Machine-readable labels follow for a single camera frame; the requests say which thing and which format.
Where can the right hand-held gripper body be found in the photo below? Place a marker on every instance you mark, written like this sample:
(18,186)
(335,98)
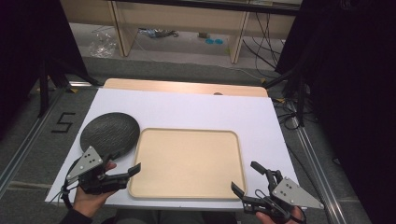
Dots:
(292,194)

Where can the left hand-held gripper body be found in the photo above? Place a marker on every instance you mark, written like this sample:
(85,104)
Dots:
(84,163)

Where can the dark textured round plate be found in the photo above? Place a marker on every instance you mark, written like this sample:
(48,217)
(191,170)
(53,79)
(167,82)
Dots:
(109,133)

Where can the beige rectangular tray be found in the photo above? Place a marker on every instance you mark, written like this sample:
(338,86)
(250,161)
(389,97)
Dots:
(186,163)

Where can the person's right hand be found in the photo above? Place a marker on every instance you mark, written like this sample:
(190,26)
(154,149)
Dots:
(264,218)

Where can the person's left hand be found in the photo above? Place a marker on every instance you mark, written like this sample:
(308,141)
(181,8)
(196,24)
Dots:
(90,202)

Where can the black metal stand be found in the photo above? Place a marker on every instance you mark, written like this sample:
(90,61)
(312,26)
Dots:
(301,99)
(43,93)

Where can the white board sheet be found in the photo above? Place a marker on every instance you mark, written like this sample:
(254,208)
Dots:
(193,109)

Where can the light wooden table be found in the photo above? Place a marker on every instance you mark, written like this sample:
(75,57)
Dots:
(174,86)

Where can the clear plastic bag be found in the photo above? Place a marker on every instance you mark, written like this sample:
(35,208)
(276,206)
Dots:
(102,46)

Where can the black curtain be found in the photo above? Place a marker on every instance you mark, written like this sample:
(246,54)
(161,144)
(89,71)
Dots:
(358,93)
(25,46)

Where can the crumpled plastic wrapper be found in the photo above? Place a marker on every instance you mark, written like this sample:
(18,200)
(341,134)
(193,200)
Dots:
(155,32)

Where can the blue round lid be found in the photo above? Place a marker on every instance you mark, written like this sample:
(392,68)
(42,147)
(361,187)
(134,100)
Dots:
(219,41)
(209,41)

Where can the wooden shelf unit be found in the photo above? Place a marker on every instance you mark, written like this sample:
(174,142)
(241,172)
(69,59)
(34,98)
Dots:
(186,18)

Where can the aluminium floor rail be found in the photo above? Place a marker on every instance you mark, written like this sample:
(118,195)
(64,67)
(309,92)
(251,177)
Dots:
(28,144)
(314,161)

